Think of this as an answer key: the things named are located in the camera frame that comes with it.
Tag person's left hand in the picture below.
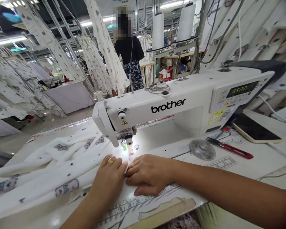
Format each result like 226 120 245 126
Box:
93 154 129 195

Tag person's right hand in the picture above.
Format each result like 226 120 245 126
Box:
125 154 180 197

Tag white animal print fabric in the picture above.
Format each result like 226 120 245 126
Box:
0 128 140 221

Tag paper ruler strip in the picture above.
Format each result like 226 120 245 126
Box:
97 184 185 226
204 155 238 170

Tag grey cloth covered table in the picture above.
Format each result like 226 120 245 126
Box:
37 73 96 115

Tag white industrial sewing machine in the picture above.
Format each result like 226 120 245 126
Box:
92 59 286 157

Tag person's legs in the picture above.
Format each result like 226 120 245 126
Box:
154 211 202 229

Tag red and white small container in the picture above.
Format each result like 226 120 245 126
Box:
158 70 170 83

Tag long hanging printed garment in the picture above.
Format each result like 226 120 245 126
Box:
84 0 131 96

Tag person's body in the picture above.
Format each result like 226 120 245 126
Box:
196 202 259 229

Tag red thread snips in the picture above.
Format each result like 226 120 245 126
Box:
206 136 254 160

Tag rack of hanging printed garments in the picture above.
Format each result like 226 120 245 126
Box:
0 0 96 121

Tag metal thread stand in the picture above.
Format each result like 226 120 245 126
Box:
145 0 207 73

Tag slim white thread cone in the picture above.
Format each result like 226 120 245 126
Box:
152 12 165 51

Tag smartphone in beige case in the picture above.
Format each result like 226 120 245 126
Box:
231 113 283 144

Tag wide white thread cone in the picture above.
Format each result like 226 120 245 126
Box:
176 3 196 43

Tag small red-handled tool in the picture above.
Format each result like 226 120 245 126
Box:
214 127 231 140

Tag thick white power cable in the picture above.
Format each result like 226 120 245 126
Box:
257 95 286 126

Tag white charging cable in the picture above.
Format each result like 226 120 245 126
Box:
266 142 286 165

